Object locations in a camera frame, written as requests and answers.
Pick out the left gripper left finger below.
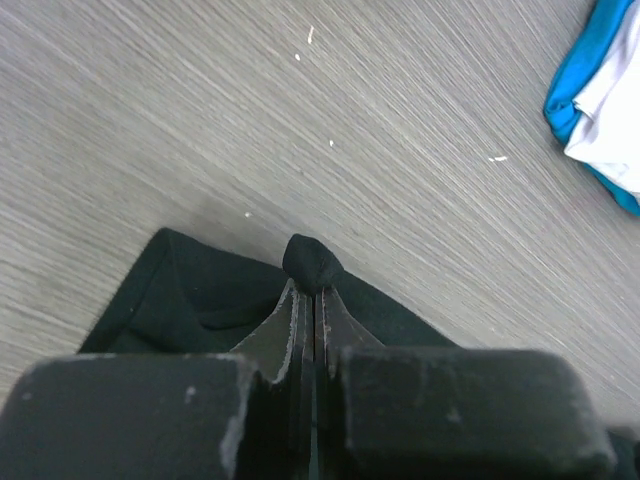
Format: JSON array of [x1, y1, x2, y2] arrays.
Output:
[[1, 282, 313, 479]]

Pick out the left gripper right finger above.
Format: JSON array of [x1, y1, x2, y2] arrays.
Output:
[[314, 289, 617, 479]]

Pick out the white t shirt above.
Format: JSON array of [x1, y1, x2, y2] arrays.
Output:
[[564, 1, 639, 197]]

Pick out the blue t shirt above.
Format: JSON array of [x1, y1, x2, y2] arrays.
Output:
[[543, 1, 639, 216]]

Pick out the black t shirt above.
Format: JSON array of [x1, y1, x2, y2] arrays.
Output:
[[79, 228, 453, 354]]

